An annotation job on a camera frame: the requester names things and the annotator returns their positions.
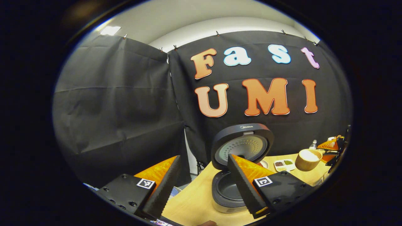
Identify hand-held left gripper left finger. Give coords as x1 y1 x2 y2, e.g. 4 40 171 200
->
94 155 182 220

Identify row of black cloth clips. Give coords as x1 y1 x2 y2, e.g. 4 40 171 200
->
123 29 318 52

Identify white rice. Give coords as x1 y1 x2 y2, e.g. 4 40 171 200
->
301 150 319 161

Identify black and silver rice cooker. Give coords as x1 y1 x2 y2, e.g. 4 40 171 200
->
210 123 275 214

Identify ceiling light panel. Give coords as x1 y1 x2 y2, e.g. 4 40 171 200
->
100 26 122 36

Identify white divided bean dish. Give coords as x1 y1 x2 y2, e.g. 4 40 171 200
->
274 159 296 172

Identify black backdrop cloth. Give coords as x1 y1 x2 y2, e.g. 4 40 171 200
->
53 30 354 189

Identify wooden spoon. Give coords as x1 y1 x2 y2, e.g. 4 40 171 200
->
295 148 338 172

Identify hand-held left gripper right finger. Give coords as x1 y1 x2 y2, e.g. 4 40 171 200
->
227 154 314 219

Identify clear rice container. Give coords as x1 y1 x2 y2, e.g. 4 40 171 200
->
312 173 331 186

